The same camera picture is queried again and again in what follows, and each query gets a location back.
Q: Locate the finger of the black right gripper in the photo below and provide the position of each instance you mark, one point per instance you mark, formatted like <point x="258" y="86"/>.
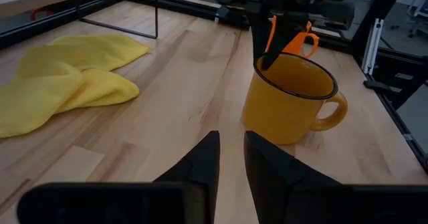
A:
<point x="287" y="30"/>
<point x="261" y="33"/>

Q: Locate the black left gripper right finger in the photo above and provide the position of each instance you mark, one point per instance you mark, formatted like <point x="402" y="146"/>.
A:
<point x="267" y="170"/>

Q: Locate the yellow cloth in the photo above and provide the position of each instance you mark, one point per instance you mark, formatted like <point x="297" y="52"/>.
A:
<point x="50" y="83"/>

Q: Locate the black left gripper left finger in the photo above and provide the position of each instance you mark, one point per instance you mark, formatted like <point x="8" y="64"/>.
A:
<point x="204" y="160"/>

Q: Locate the yellow mug with dark rim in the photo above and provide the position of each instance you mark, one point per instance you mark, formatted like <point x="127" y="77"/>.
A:
<point x="281" y="117"/>

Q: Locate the orange plastic cup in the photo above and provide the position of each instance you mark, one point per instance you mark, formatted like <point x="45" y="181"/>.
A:
<point x="297" y="43"/>

